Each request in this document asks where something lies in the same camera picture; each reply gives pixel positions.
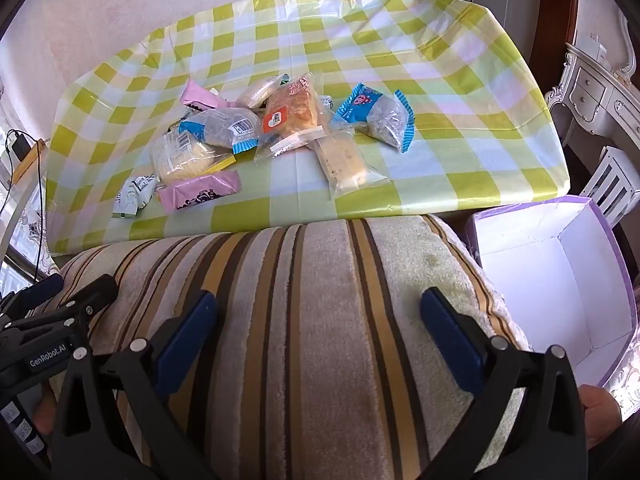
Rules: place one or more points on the white ornate mirror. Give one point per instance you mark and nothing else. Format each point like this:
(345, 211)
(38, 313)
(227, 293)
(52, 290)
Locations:
(625, 20)

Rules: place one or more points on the person's right hand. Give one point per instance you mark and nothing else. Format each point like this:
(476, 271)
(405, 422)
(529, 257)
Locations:
(600, 417)

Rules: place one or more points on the blue clear barcode packet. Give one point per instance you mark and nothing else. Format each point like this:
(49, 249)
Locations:
(220, 127)

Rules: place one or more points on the pink snack packet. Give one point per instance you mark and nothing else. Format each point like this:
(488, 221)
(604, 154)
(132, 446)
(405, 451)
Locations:
(200, 195)
(197, 96)

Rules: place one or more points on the blue cartoon snack packet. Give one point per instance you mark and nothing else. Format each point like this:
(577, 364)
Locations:
(375, 110)

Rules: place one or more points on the person's left hand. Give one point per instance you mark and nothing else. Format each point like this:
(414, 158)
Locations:
(44, 416)

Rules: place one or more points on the brown wooden door frame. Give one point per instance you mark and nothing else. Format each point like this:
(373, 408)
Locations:
(560, 10)

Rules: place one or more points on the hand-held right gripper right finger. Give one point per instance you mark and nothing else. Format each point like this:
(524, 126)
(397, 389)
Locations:
(450, 345)

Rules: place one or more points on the yellow checkered tablecloth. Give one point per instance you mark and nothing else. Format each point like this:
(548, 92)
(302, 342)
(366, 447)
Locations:
(400, 60)

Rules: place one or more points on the clear pale bread packet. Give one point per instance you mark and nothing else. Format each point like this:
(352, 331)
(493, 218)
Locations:
(182, 157)

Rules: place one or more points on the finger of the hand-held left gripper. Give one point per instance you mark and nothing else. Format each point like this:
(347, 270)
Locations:
(40, 290)
(85, 297)

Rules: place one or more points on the small white box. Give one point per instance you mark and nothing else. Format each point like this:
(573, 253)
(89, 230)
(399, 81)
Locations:
(597, 49)

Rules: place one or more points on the small white dark-print candy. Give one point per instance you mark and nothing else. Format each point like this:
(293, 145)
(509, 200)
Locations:
(142, 184)

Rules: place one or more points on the orange bread packet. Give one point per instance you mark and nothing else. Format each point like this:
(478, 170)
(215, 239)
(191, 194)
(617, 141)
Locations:
(292, 110)

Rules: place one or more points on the black charger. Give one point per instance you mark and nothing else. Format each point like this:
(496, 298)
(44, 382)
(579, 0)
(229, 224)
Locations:
(21, 146)

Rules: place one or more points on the purple cardboard box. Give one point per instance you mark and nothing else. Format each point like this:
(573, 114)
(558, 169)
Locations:
(550, 280)

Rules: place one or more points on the round clear cake packet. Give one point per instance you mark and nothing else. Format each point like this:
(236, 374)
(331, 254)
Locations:
(257, 91)

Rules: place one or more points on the striped beige cushion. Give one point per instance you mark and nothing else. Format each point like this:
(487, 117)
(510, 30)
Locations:
(325, 335)

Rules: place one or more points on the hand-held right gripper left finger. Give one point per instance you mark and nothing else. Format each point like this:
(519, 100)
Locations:
(182, 345)

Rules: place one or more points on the white ornate dresser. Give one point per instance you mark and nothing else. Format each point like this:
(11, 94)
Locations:
(595, 95)

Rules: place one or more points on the long clear cracker packet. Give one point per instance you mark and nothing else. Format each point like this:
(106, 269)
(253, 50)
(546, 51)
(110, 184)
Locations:
(345, 162)

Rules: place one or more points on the white slatted stool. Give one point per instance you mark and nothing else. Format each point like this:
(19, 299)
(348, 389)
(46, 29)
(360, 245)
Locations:
(612, 182)

